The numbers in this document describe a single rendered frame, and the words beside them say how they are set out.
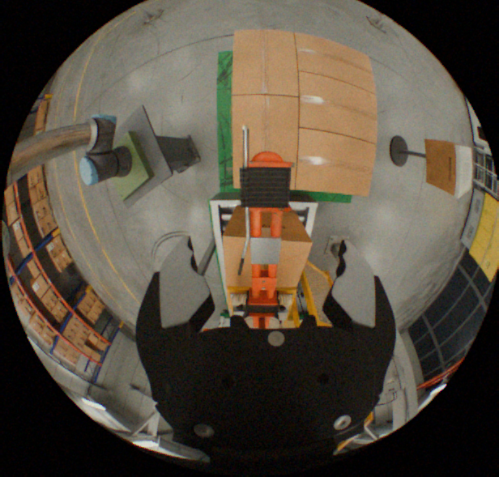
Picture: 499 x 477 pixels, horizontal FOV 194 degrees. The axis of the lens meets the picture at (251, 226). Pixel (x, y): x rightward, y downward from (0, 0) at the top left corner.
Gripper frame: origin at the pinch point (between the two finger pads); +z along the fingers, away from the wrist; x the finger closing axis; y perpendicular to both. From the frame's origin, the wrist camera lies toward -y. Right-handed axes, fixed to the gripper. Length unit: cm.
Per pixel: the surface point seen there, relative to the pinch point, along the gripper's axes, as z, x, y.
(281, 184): 12.2, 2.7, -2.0
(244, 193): 12.3, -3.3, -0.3
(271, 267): 13.6, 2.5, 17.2
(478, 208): 89, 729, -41
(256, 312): 12.8, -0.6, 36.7
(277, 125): 81, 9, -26
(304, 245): 41, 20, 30
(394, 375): -26, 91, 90
